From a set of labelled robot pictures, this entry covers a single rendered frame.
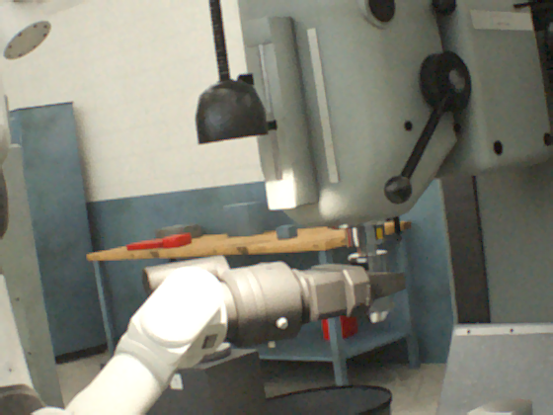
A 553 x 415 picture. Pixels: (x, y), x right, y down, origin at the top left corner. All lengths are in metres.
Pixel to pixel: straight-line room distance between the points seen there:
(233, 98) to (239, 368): 0.56
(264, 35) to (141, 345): 0.36
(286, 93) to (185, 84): 6.69
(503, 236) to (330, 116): 0.51
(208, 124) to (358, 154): 0.18
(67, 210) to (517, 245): 7.19
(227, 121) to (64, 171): 7.58
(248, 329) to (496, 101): 0.41
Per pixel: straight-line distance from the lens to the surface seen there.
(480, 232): 1.68
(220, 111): 1.12
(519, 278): 1.65
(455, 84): 1.28
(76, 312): 8.69
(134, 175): 8.44
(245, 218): 7.11
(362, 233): 1.30
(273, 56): 1.22
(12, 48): 1.24
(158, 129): 8.16
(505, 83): 1.39
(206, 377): 1.54
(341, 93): 1.22
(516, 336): 1.66
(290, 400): 3.61
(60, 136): 8.69
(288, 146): 1.22
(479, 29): 1.36
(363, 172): 1.22
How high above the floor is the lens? 1.41
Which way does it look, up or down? 3 degrees down
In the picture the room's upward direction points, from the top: 8 degrees counter-clockwise
